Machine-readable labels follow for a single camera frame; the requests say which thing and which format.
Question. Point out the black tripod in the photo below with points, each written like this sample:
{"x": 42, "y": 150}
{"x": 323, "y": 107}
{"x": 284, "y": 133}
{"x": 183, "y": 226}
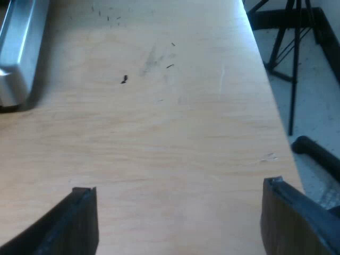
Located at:
{"x": 288, "y": 40}

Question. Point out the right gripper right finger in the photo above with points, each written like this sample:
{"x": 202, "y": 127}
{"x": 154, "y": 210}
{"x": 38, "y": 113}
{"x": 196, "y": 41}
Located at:
{"x": 295, "y": 225}

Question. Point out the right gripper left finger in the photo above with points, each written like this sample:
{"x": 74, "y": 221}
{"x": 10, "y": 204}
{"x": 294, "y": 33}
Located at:
{"x": 70, "y": 225}

